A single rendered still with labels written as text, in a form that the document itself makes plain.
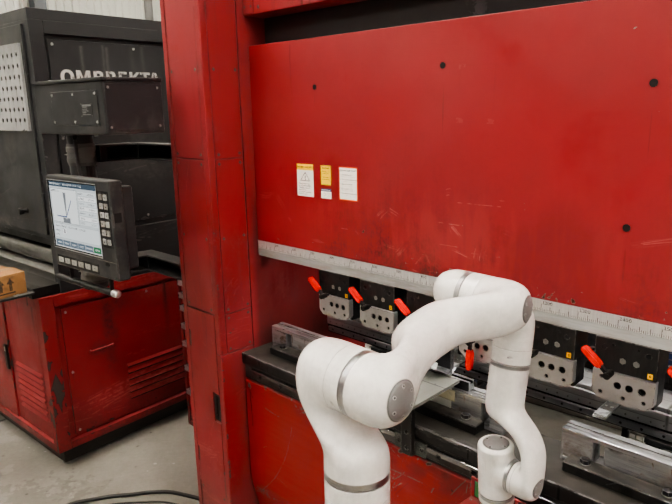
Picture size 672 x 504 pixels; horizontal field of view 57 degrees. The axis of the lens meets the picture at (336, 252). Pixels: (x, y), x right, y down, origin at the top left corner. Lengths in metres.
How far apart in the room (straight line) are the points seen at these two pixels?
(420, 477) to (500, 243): 0.78
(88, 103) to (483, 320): 1.61
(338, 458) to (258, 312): 1.50
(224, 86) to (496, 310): 1.46
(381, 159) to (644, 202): 0.79
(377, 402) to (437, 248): 0.94
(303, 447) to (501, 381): 1.13
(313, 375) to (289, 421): 1.36
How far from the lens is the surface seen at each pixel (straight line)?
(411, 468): 2.07
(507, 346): 1.46
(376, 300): 2.07
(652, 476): 1.81
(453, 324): 1.20
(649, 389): 1.69
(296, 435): 2.44
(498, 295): 1.25
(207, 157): 2.31
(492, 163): 1.74
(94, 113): 2.33
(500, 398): 1.50
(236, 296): 2.46
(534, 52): 1.69
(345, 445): 1.12
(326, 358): 1.07
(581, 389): 2.09
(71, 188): 2.49
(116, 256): 2.30
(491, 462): 1.54
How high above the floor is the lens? 1.83
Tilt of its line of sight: 13 degrees down
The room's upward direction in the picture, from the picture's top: 1 degrees counter-clockwise
